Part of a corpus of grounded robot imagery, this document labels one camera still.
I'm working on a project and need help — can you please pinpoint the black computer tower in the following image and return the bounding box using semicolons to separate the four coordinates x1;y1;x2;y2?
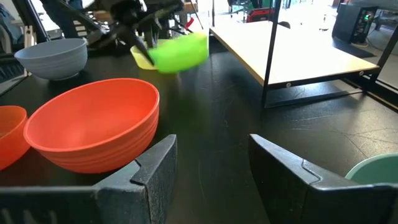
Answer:
331;2;379;44

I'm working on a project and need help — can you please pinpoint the small yellow bowl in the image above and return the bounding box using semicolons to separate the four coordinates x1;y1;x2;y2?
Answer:
129;43;162;71

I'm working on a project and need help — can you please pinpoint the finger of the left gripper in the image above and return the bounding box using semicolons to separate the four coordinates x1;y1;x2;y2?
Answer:
126;29;155;65
144;24;160;49

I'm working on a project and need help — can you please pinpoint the wooden shelf with black frame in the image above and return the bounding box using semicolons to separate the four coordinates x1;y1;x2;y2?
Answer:
208;0;398;110

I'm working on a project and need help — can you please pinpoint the black metal table frame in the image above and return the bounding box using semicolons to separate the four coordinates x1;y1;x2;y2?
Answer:
11;0;51;44

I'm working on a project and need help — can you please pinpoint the large blue-grey bowl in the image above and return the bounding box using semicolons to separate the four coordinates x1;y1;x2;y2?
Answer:
14;37;89;82

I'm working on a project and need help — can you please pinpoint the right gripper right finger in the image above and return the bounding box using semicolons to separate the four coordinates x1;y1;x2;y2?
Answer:
248;133;398;224

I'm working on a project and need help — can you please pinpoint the large red bowl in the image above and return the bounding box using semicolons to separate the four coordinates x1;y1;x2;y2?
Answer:
23;77;160;174

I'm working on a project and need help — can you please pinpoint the red equipment case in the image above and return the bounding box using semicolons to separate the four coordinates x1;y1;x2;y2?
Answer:
246;7;275;24

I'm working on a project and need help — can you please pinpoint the large teal bowl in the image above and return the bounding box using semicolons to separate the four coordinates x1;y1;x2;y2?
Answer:
345;152;398;185

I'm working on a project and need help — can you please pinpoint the small orange bowl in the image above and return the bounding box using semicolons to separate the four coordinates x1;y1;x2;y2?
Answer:
0;105;31;171

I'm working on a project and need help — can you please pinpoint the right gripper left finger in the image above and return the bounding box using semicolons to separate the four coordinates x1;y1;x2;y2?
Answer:
0;134;178;224

